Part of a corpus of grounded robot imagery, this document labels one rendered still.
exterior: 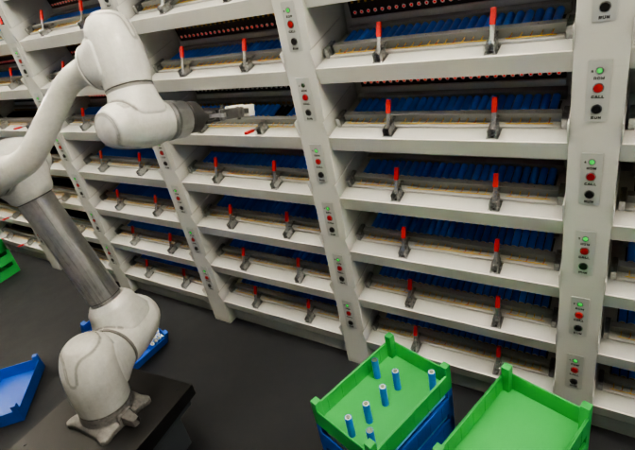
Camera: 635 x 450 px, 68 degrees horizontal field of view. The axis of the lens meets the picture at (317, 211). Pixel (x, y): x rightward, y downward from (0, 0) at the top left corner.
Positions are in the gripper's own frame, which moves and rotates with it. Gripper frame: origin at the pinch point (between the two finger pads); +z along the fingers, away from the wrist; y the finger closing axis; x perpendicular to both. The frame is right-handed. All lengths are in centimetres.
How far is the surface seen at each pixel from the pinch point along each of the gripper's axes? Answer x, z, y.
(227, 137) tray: 9.7, 16.0, 21.1
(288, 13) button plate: -23.5, 7.0, -13.5
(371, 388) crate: 73, -3, -39
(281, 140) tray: 10.3, 16.0, -0.9
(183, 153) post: 17, 24, 52
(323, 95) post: -2.7, 14.1, -18.1
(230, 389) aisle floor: 103, 9, 27
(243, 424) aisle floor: 105, -1, 12
